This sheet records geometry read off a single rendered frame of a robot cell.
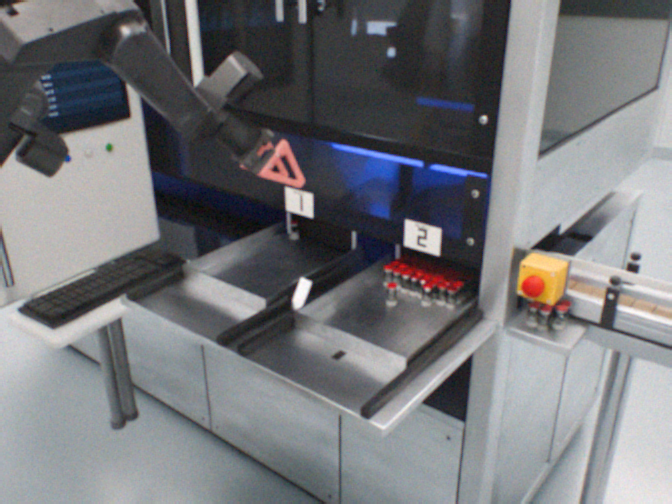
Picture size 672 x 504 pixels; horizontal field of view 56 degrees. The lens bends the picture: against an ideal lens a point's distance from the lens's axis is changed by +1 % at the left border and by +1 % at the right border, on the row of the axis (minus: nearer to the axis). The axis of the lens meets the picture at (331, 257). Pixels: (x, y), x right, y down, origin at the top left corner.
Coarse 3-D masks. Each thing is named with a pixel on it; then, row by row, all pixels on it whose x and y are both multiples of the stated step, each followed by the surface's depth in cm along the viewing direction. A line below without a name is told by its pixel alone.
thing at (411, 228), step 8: (408, 224) 133; (416, 224) 131; (408, 232) 133; (416, 232) 132; (432, 232) 130; (440, 232) 128; (408, 240) 134; (416, 240) 133; (424, 240) 132; (432, 240) 130; (416, 248) 134; (424, 248) 132; (432, 248) 131
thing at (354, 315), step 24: (384, 264) 148; (336, 288) 134; (360, 288) 141; (384, 288) 141; (312, 312) 130; (336, 312) 131; (360, 312) 131; (384, 312) 131; (408, 312) 131; (432, 312) 131; (456, 312) 131; (336, 336) 120; (360, 336) 123; (384, 336) 123; (408, 336) 123; (432, 336) 117; (384, 360) 114; (408, 360) 112
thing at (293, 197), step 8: (288, 192) 152; (296, 192) 150; (304, 192) 149; (288, 200) 153; (296, 200) 151; (304, 200) 149; (312, 200) 148; (288, 208) 154; (296, 208) 152; (304, 208) 150; (312, 208) 149; (312, 216) 150
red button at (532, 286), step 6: (528, 276) 117; (534, 276) 117; (522, 282) 117; (528, 282) 116; (534, 282) 116; (540, 282) 116; (522, 288) 117; (528, 288) 116; (534, 288) 116; (540, 288) 115; (528, 294) 117; (534, 294) 116; (540, 294) 116
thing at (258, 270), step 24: (240, 240) 157; (264, 240) 164; (288, 240) 165; (192, 264) 146; (216, 264) 152; (240, 264) 152; (264, 264) 152; (288, 264) 152; (312, 264) 152; (336, 264) 147; (216, 288) 139; (240, 288) 134; (264, 288) 141; (288, 288) 135
